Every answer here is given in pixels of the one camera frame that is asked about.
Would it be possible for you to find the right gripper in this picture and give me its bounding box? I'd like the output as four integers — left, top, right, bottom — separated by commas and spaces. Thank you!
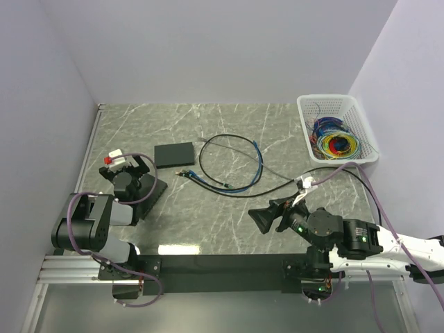
246, 191, 327, 251

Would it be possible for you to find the black network switch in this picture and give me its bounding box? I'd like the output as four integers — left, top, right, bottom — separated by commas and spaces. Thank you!
131, 173, 168, 226
154, 142, 195, 169

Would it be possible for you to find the blue ethernet cable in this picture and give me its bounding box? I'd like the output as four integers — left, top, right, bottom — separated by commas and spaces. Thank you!
180, 139, 264, 194

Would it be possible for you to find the black ethernet cable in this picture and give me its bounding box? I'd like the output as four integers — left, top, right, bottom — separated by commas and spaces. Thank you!
175, 133, 264, 190

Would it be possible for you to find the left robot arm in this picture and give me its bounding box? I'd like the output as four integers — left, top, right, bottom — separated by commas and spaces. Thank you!
51, 150, 164, 279

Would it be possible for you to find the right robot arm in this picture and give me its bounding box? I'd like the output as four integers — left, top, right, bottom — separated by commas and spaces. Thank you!
248, 197, 443, 284

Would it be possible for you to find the black base beam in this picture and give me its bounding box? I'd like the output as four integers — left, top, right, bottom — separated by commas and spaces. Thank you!
98, 254, 344, 297

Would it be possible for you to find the white plastic basket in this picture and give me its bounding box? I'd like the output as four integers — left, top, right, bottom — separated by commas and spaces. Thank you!
297, 94, 379, 167

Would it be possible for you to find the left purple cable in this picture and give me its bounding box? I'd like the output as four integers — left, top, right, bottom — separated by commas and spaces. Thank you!
65, 153, 164, 309

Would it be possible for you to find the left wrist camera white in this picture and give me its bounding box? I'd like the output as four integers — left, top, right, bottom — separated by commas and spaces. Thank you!
104, 149, 131, 170

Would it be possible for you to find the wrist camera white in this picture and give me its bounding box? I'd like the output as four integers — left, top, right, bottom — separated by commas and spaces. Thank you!
296, 174, 318, 194
104, 149, 131, 170

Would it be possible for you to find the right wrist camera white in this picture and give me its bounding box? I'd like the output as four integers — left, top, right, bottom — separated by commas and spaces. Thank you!
296, 174, 318, 194

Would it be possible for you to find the black long power cable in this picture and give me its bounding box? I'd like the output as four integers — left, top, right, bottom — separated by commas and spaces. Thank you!
194, 166, 382, 226

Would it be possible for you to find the colourful wire bundle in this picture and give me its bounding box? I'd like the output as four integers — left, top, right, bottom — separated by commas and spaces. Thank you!
309, 116, 364, 161

